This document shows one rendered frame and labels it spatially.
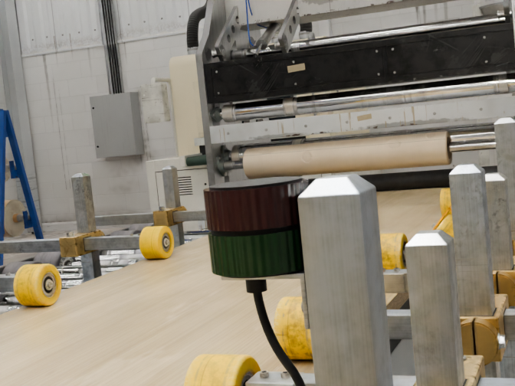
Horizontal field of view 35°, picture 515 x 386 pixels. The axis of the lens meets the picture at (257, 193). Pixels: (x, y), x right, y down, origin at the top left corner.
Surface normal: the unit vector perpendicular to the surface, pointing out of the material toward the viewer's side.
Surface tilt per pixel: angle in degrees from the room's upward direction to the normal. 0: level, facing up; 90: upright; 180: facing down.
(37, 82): 90
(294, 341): 98
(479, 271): 90
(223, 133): 90
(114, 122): 90
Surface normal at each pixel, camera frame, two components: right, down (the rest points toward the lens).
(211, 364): -0.23, -0.87
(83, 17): -0.37, 0.11
